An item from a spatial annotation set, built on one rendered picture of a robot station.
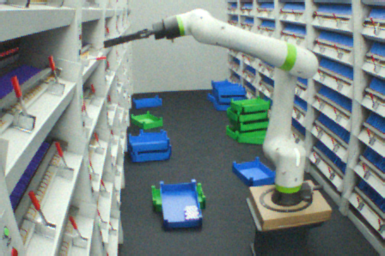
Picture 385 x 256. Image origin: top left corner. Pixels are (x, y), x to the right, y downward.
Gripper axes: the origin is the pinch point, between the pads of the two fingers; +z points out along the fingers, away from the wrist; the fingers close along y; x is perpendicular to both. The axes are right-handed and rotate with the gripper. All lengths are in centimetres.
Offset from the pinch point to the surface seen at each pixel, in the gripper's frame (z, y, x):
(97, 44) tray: 8.2, 15.6, 0.3
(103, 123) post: 13.4, 16.0, -35.2
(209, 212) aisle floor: -25, 47, -108
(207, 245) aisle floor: -19, 11, -107
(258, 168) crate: -69, 103, -116
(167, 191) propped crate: -5, 59, -95
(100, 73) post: 9.7, 16.0, -13.1
